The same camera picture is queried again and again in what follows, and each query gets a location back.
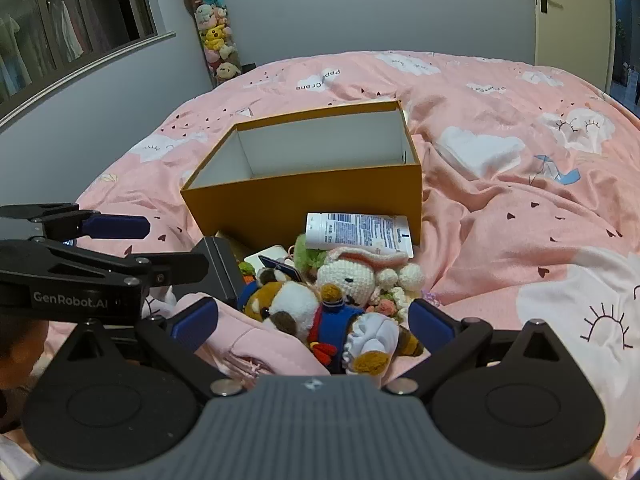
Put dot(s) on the cream door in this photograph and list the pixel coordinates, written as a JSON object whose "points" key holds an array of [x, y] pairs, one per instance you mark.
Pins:
{"points": [[575, 25]]}

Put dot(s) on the grey framed window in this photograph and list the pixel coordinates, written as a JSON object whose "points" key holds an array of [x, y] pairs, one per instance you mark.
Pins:
{"points": [[75, 10]]}

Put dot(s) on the red panda plush toy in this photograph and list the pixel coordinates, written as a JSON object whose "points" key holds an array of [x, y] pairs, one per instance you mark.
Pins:
{"points": [[290, 305]]}

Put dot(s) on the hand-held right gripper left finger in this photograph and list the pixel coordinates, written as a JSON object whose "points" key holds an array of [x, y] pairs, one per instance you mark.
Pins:
{"points": [[192, 322]]}

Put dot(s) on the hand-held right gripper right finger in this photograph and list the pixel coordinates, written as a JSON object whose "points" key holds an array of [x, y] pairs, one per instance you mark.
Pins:
{"points": [[430, 322]]}

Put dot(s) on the hanging plush toy organizer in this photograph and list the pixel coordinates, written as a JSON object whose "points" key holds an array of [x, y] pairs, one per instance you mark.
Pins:
{"points": [[215, 35]]}

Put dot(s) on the pink printed blanket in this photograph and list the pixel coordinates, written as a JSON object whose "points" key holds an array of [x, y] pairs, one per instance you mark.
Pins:
{"points": [[500, 200]]}

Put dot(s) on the white lotion tube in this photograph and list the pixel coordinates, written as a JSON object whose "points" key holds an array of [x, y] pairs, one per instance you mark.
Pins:
{"points": [[360, 230]]}

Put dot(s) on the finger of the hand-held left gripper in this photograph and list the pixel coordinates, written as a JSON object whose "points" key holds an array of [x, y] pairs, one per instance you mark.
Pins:
{"points": [[180, 267], [115, 227]]}

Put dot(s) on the dark grey box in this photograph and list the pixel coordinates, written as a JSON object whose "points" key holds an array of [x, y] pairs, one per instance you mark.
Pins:
{"points": [[220, 265]]}

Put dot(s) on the white crochet bunny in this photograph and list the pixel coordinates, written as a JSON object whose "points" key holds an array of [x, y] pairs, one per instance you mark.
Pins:
{"points": [[345, 275]]}

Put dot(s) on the white box with cat print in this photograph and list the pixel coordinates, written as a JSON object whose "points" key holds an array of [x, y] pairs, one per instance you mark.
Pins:
{"points": [[265, 257]]}

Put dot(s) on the green fluffy toy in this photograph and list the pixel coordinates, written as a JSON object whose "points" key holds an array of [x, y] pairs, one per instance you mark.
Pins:
{"points": [[305, 257]]}

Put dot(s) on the orange cardboard box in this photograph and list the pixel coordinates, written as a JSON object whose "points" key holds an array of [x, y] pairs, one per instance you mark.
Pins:
{"points": [[300, 200]]}

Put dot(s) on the pink pouch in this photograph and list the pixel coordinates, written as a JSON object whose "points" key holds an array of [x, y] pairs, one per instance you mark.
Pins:
{"points": [[260, 350]]}

